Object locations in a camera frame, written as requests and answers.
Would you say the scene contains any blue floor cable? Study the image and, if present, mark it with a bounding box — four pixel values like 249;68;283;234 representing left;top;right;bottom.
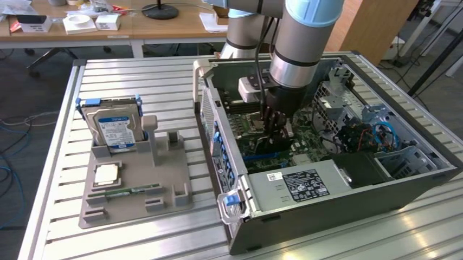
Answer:
0;151;29;231

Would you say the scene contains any green motherboard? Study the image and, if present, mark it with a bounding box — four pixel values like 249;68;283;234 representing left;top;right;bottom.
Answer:
217;89;334;174

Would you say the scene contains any blue wire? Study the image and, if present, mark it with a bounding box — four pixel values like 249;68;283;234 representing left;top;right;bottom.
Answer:
373;121;402;152

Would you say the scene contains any clear plastic bag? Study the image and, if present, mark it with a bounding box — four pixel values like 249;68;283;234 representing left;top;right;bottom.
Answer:
87;0;114;13

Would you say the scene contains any grey plastic parts rack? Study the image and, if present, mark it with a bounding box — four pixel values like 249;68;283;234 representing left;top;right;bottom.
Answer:
79;115;195;230

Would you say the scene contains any grey power supply unit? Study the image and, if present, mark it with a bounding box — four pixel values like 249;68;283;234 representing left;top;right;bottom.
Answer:
247;159;354;212

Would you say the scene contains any grey floor cable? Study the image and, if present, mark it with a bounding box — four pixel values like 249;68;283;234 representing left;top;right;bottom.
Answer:
0;110;62;128

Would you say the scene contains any black chair base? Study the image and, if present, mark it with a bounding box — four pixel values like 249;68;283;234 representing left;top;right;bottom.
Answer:
25;47;79;78

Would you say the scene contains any brown cardboard box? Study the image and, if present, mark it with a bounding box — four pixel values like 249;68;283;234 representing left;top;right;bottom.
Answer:
211;5;231;19

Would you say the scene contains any hard disk with blue caddy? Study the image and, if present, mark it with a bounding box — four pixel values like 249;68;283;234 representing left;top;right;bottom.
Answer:
75;94;145;152

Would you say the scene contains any plain white box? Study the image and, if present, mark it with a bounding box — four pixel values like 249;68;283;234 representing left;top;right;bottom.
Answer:
95;14;122;31

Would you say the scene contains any black lamp base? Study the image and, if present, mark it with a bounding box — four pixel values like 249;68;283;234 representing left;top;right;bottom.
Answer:
141;0;181;20

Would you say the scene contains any black tripod pole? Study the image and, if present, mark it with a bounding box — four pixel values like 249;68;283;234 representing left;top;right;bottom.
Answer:
408;27;463;98

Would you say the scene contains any metal disk bay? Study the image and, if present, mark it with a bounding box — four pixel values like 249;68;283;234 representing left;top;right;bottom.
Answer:
373;145;442;181

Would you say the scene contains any green RAM stick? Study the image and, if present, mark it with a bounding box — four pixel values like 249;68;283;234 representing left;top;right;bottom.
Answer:
89;185;161;196

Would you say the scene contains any wooden cabinet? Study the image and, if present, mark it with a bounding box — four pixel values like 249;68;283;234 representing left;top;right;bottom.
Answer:
324;0;424;66

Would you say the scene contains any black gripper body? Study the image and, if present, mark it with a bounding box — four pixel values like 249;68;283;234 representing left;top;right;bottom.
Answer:
266;86;310;120

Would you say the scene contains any small white bin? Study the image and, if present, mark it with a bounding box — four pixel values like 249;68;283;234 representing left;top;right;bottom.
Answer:
382;35;408;62

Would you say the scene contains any blue expansion slot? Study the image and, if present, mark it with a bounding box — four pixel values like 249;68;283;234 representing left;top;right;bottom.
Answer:
243;153;281;161

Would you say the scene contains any white paper stack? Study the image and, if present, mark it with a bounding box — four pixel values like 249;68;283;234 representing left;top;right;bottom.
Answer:
199;12;230;33

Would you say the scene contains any grey case handle loop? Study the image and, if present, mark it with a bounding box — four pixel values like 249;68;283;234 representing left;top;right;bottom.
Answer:
217;187;251;225

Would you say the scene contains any CPU socket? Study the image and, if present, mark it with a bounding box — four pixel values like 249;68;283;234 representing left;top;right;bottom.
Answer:
246;112;267;129

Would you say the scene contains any perforated metal drive cage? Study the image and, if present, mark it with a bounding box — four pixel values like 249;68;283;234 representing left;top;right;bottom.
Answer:
312;63;366;131

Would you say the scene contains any white table frame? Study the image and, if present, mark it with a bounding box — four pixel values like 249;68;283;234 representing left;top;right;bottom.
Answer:
400;0;463;78

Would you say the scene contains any white round holder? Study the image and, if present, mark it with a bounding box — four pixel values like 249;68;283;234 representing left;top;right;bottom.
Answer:
62;15;99;35

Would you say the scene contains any black and white box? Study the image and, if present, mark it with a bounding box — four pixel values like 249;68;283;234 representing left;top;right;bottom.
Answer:
17;15;53;33

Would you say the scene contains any open grey PC case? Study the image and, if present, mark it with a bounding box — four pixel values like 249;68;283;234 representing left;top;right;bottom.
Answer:
193;51;463;256

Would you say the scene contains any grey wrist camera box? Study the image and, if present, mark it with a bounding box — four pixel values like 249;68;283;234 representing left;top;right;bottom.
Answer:
238;76;271;103

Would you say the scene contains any crumpled white paper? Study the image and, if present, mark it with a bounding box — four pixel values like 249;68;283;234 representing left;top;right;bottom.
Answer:
0;0;39;17

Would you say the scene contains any wooden desk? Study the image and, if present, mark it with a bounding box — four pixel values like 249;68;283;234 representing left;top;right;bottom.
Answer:
0;0;233;59

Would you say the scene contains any silver CPU chip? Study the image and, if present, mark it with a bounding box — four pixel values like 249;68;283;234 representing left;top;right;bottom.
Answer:
94;165;121;185

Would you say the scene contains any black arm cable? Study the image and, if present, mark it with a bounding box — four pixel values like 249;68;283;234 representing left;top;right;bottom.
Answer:
254;15;282;120

